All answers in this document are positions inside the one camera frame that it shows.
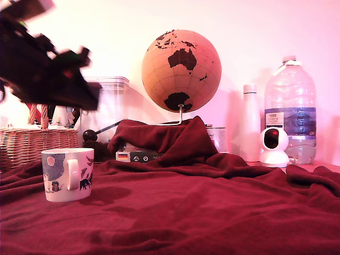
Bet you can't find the cork globe on metal stand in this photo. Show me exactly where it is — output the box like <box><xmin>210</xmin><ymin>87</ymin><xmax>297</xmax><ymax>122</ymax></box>
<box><xmin>141</xmin><ymin>29</ymin><xmax>222</xmax><ymax>126</ymax></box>

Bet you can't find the white and blue packet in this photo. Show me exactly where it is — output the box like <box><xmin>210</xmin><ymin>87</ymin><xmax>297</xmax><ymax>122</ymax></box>
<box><xmin>54</xmin><ymin>106</ymin><xmax>73</xmax><ymax>125</ymax></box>

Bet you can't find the dark red fleece blanket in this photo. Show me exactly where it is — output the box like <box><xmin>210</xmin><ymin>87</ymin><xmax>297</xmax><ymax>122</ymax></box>
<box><xmin>0</xmin><ymin>116</ymin><xmax>340</xmax><ymax>255</ymax></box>

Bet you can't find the white illustrated ceramic mug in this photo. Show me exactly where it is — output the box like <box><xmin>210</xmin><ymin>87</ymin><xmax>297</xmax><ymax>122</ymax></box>
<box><xmin>41</xmin><ymin>148</ymin><xmax>95</xmax><ymax>203</ymax></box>

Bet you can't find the wicker basket with handle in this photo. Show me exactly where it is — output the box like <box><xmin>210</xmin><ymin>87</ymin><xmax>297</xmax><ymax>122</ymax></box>
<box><xmin>0</xmin><ymin>103</ymin><xmax>80</xmax><ymax>171</ymax></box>

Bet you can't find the dark box with flag print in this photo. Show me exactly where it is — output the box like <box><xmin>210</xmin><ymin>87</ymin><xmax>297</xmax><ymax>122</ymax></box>
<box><xmin>115</xmin><ymin>150</ymin><xmax>165</xmax><ymax>163</ymax></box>

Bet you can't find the dark brown pine cone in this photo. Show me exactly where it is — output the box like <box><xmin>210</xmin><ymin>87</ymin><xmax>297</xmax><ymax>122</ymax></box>
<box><xmin>82</xmin><ymin>140</ymin><xmax>112</xmax><ymax>162</ymax></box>

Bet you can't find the clear plastic lidded container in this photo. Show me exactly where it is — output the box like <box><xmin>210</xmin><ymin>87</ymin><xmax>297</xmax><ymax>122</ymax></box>
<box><xmin>79</xmin><ymin>76</ymin><xmax>130</xmax><ymax>144</ymax></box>

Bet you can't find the white insulated bottle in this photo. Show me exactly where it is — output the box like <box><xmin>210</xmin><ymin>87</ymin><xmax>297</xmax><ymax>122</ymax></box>
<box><xmin>239</xmin><ymin>83</ymin><xmax>261</xmax><ymax>163</ymax></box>

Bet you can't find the large clear water bottle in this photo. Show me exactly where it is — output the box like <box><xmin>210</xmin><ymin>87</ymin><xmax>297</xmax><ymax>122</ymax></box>
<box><xmin>264</xmin><ymin>55</ymin><xmax>317</xmax><ymax>165</ymax></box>

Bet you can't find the black ball-ended utensil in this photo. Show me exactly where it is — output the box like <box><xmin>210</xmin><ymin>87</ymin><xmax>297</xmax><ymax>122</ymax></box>
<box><xmin>82</xmin><ymin>120</ymin><xmax>124</xmax><ymax>142</ymax></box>

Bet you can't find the small white round camera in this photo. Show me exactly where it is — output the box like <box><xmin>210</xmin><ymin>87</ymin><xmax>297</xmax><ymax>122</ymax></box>
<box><xmin>259</xmin><ymin>127</ymin><xmax>290</xmax><ymax>168</ymax></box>

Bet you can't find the white metal tin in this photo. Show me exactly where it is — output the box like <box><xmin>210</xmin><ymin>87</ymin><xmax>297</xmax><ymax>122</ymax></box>
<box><xmin>206</xmin><ymin>124</ymin><xmax>228</xmax><ymax>154</ymax></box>

